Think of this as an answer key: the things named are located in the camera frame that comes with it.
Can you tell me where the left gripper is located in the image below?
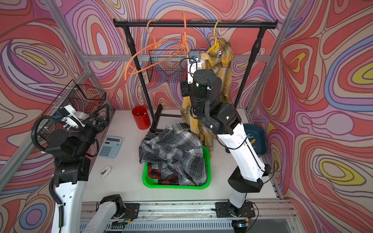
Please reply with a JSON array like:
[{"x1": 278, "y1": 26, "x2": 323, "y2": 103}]
[{"x1": 73, "y1": 106, "x2": 108, "y2": 160}]

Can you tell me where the yellow plaid shirt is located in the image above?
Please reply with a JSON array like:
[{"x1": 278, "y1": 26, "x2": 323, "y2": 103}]
[{"x1": 181, "y1": 38, "x2": 234, "y2": 157}]

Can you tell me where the orange hanger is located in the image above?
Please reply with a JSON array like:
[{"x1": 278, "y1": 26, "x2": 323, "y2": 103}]
[
  {"x1": 181, "y1": 12, "x2": 190, "y2": 57},
  {"x1": 124, "y1": 19, "x2": 183, "y2": 82}
]

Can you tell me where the yellow hanger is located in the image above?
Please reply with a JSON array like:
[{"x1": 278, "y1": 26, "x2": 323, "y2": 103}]
[{"x1": 207, "y1": 20, "x2": 221, "y2": 53}]

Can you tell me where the grey plaid shirt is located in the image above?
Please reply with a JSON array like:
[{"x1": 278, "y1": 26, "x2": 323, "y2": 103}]
[{"x1": 139, "y1": 123, "x2": 207, "y2": 186}]

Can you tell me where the red black plaid shirt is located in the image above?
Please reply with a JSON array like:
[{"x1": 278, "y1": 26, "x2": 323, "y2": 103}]
[{"x1": 147, "y1": 163, "x2": 179, "y2": 185}]

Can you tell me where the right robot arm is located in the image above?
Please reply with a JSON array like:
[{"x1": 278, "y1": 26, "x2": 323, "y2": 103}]
[{"x1": 181, "y1": 70, "x2": 272, "y2": 217}]

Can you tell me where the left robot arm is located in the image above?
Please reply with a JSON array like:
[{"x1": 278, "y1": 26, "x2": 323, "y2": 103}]
[{"x1": 31, "y1": 104, "x2": 111, "y2": 233}]

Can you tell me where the grey tape roll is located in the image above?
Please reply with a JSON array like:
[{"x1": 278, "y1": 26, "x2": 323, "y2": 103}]
[{"x1": 74, "y1": 111, "x2": 89, "y2": 122}]

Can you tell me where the grey calculator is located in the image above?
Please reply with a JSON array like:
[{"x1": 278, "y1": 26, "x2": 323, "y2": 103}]
[{"x1": 99, "y1": 136, "x2": 122, "y2": 159}]

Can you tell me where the red pen cup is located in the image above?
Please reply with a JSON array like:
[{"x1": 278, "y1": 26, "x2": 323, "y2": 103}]
[{"x1": 132, "y1": 106, "x2": 151, "y2": 130}]

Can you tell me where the white clip on table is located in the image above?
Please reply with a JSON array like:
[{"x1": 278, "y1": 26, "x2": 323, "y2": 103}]
[{"x1": 100, "y1": 166, "x2": 112, "y2": 178}]

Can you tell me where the green plastic basket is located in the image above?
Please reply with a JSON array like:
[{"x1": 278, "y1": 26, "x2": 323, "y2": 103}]
[{"x1": 142, "y1": 146, "x2": 212, "y2": 190}]

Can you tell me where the dark teal tray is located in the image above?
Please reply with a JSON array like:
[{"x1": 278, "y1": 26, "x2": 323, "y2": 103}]
[{"x1": 243, "y1": 124, "x2": 267, "y2": 157}]

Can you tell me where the black clothes rack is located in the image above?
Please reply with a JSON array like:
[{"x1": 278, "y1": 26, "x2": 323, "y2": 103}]
[{"x1": 113, "y1": 19, "x2": 278, "y2": 133}]

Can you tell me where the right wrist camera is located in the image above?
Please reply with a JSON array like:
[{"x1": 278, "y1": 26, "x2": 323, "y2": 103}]
[{"x1": 186, "y1": 50, "x2": 202, "y2": 84}]

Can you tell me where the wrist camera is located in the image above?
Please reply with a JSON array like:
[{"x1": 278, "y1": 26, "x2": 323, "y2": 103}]
[
  {"x1": 186, "y1": 50, "x2": 202, "y2": 84},
  {"x1": 53, "y1": 104, "x2": 81, "y2": 130}
]

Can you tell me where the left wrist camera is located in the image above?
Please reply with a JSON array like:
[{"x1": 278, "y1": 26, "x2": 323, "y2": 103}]
[{"x1": 53, "y1": 104, "x2": 81, "y2": 130}]

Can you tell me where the small wire basket on rack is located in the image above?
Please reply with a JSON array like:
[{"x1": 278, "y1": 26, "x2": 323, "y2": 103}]
[{"x1": 146, "y1": 50, "x2": 187, "y2": 83}]

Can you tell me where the black wire basket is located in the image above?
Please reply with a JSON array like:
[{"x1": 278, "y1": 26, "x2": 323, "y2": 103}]
[{"x1": 31, "y1": 81, "x2": 110, "y2": 151}]

